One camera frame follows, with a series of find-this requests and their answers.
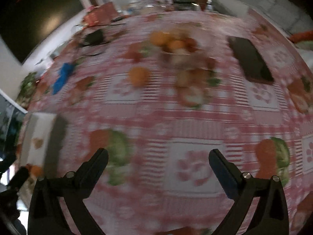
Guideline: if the orange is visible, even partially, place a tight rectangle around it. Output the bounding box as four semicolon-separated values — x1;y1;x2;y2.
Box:
128;67;151;87
150;31;169;46
167;40;186;53
29;165;44;178

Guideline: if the blue cloth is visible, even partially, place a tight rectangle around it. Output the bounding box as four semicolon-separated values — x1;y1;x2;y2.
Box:
51;62;75;95

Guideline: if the red cushion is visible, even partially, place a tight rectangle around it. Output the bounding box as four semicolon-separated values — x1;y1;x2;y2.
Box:
289;31;313;43

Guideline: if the smartphone in dark red case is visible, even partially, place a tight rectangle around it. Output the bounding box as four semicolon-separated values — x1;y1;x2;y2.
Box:
227;36;274;84

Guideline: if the black television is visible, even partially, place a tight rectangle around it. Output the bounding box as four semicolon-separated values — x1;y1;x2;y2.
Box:
0;0;85;64

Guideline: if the light grey sofa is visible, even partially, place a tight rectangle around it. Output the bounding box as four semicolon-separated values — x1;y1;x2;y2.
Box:
210;0;313;37

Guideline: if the white rectangular tray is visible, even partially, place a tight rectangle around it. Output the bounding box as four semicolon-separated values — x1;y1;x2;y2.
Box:
17;112;68;201

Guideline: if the clear plastic bag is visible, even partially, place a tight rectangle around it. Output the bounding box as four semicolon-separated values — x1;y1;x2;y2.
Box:
149;27;218;84

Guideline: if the black power adapter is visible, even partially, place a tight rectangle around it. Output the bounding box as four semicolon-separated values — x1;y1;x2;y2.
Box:
83;29;104;46

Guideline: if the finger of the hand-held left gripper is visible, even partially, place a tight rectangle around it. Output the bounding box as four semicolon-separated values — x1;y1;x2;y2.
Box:
7;166;31;189

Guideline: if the green potted plant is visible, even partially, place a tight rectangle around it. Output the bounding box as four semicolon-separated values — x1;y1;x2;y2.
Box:
16;72;40;108

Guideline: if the glass display cabinet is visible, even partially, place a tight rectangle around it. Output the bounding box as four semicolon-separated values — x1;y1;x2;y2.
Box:
0;95;27;162

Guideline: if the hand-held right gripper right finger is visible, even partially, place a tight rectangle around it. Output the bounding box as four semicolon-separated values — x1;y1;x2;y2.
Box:
209;148;290;235

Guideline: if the red gift box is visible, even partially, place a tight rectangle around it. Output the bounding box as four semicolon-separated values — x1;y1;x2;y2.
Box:
83;2;118;27

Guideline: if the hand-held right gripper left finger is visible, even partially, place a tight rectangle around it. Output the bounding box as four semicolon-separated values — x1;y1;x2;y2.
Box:
27;148;109;235

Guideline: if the black cable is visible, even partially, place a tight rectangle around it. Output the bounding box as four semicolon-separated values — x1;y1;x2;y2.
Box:
73;17;128;57

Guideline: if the strawberry paw print tablecloth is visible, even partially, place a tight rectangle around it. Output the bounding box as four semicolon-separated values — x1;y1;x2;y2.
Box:
17;10;313;235

